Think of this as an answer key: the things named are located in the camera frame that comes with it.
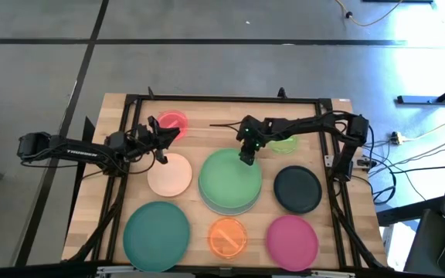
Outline black cable bundle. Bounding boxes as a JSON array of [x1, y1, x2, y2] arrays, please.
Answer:
[[363, 125, 399, 205]]

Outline grey side table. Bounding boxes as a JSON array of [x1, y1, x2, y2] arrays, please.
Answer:
[[403, 208, 445, 278]]

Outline peach plastic plate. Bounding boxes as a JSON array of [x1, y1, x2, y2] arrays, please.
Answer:
[[147, 152, 193, 198]]

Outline black aluminium table frame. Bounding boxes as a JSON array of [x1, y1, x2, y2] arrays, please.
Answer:
[[62, 86, 389, 271]]

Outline long black cable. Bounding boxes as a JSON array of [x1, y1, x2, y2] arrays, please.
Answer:
[[392, 164, 445, 175]]

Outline black floor beam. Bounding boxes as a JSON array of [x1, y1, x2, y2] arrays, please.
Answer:
[[375, 195, 445, 227]]

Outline large teal plastic plate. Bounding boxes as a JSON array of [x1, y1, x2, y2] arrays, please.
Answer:
[[122, 200, 191, 273]]

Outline black floor stand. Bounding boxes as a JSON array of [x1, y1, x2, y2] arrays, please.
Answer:
[[396, 76, 445, 105]]

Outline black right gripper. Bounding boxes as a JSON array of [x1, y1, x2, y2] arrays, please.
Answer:
[[236, 114, 267, 166]]

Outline pink plastic plate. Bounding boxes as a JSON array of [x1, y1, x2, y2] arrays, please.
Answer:
[[265, 215, 319, 273]]

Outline silver bottom bracket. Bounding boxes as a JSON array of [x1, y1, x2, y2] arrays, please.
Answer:
[[310, 270, 357, 278], [96, 265, 141, 276]]

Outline small red transparent plate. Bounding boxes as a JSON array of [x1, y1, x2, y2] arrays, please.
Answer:
[[156, 110, 189, 142]]

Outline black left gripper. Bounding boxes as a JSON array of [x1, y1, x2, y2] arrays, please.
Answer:
[[129, 115, 182, 165]]

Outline yellow floor cable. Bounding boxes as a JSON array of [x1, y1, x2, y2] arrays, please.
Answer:
[[334, 0, 403, 28]]

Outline large light green plate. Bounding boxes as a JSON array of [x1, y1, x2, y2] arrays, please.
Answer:
[[199, 148, 263, 209]]

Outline white floor cable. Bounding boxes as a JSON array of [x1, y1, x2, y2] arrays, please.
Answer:
[[399, 110, 445, 141]]

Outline dark green plastic plate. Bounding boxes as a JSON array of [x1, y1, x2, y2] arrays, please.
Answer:
[[273, 165, 323, 215]]

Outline small orange transparent plate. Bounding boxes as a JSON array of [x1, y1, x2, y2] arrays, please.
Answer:
[[207, 216, 248, 259]]

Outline black clamp on table edge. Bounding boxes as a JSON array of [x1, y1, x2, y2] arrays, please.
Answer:
[[355, 157, 378, 171]]

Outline small green transparent plate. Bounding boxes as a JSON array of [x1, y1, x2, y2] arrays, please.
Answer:
[[267, 134, 299, 155]]

